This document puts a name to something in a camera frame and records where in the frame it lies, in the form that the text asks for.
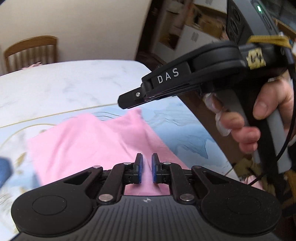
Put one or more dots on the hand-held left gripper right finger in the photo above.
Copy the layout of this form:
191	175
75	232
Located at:
154	171

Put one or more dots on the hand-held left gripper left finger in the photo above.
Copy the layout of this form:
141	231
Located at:
140	171

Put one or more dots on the blue cloth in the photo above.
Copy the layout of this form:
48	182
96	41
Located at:
4	171

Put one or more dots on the wooden chair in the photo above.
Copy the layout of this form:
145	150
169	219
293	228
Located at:
30	46

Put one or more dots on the person's right hand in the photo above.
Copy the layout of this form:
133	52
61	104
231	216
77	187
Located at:
245	139

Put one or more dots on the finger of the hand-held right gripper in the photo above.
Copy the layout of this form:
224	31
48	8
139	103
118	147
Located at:
131	98

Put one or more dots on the cardboard box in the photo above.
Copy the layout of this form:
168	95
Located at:
196	38

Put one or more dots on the pink printed t-shirt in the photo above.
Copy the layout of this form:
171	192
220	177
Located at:
81	143

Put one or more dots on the light pink garment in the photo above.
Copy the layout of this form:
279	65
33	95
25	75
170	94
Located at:
32	65

